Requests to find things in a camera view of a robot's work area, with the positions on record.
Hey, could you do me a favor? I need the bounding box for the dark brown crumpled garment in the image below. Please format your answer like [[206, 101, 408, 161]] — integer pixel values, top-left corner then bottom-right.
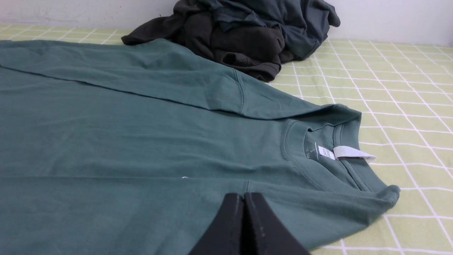
[[121, 0, 295, 82]]

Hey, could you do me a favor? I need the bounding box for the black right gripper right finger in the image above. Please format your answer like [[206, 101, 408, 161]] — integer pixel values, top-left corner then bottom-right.
[[243, 193, 310, 255]]

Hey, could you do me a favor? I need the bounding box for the green checkered tablecloth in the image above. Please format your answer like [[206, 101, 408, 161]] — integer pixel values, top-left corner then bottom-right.
[[1, 25, 452, 255]]

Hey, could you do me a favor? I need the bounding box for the green long-sleeved shirt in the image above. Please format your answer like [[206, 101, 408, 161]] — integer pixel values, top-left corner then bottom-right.
[[0, 39, 400, 255]]

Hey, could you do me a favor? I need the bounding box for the dark blue-grey crumpled garment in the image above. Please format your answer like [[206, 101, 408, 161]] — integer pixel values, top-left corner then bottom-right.
[[202, 0, 341, 60]]

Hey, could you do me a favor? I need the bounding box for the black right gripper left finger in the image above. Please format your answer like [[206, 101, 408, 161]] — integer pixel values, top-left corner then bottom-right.
[[189, 193, 244, 255]]

